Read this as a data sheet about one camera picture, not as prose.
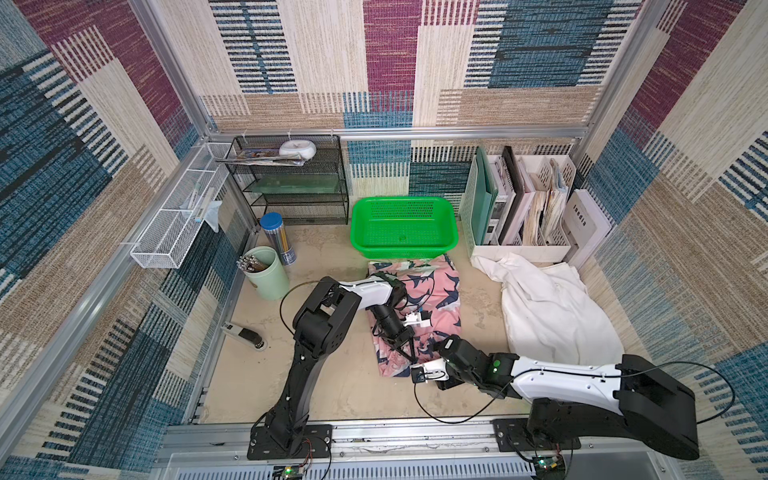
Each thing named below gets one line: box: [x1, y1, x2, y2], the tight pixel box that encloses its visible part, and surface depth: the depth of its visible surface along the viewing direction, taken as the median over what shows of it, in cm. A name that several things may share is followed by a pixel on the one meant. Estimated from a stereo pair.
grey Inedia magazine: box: [562, 189, 613, 269], surface depth 97 cm
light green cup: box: [246, 246, 289, 301], surface depth 92 cm
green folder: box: [472, 146, 499, 245], surface depth 96 cm
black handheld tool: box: [221, 322, 268, 352], surface depth 89 cm
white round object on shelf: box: [279, 139, 317, 161], surface depth 91 cm
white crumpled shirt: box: [470, 253, 624, 364], surface depth 95 cm
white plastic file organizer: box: [460, 154, 577, 263], surface depth 102 cm
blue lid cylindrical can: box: [260, 212, 297, 266], surface depth 98 cm
